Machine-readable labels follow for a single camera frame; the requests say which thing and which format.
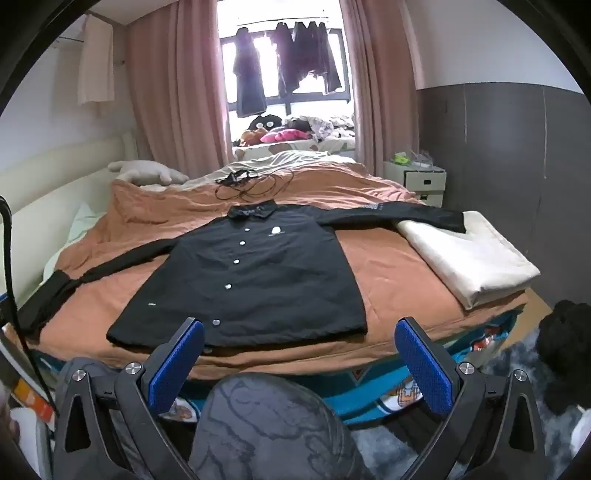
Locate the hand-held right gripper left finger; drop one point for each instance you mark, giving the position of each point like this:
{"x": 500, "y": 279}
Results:
{"x": 178, "y": 367}

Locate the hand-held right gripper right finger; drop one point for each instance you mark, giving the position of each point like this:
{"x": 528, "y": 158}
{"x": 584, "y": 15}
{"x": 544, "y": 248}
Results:
{"x": 425, "y": 369}

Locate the black button-up jacket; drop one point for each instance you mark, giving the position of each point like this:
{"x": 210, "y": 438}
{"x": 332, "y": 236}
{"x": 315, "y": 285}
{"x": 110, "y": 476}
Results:
{"x": 258, "y": 281}

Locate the pile of clothes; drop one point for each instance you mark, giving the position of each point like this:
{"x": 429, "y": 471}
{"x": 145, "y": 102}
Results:
{"x": 323, "y": 124}

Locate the teal printed bedsheet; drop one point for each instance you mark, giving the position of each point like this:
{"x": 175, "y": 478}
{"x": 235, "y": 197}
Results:
{"x": 369, "y": 392}

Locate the brown blanket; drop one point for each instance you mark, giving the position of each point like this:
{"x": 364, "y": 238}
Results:
{"x": 392, "y": 267}

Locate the person's leg grey patterned pants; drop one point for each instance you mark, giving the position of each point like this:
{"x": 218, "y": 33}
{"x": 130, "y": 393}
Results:
{"x": 272, "y": 429}

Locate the folded cream blanket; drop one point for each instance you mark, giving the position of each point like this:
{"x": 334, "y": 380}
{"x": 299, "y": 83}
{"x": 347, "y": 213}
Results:
{"x": 466, "y": 258}

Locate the black fluffy object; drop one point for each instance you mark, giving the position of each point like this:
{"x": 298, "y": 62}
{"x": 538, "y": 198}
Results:
{"x": 563, "y": 350}

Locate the pale pillow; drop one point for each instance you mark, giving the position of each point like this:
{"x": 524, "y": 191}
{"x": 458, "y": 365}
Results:
{"x": 81, "y": 230}

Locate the white nightstand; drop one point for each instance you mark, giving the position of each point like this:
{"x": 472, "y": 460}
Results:
{"x": 422, "y": 184}

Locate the white plush toy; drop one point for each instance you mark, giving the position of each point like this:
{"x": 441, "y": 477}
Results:
{"x": 147, "y": 170}

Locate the green item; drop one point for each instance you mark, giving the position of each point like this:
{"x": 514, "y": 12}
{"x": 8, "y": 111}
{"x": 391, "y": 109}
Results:
{"x": 400, "y": 160}

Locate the cream bed headboard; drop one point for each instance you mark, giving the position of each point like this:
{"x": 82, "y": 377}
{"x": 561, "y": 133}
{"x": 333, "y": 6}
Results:
{"x": 60, "y": 166}

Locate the pale duvet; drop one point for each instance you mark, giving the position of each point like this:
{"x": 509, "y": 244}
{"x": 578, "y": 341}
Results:
{"x": 295, "y": 161}

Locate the orange plush toy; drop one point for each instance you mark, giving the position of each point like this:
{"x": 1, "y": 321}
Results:
{"x": 251, "y": 137}

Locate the pink plush toy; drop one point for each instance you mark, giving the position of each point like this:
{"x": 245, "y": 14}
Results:
{"x": 286, "y": 135}

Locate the black plush toy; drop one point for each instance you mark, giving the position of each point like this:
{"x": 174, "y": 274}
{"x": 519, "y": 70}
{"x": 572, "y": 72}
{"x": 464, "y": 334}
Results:
{"x": 264, "y": 123}

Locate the pink curtain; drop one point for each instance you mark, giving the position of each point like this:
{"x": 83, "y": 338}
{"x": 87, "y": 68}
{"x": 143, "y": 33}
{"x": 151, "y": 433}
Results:
{"x": 378, "y": 78}
{"x": 180, "y": 83}

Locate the dark hanging garment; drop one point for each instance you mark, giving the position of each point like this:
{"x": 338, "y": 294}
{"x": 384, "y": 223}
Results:
{"x": 249, "y": 78}
{"x": 321, "y": 55}
{"x": 285, "y": 60}

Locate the white hanging cloth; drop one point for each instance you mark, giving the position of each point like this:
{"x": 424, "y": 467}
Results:
{"x": 96, "y": 64}

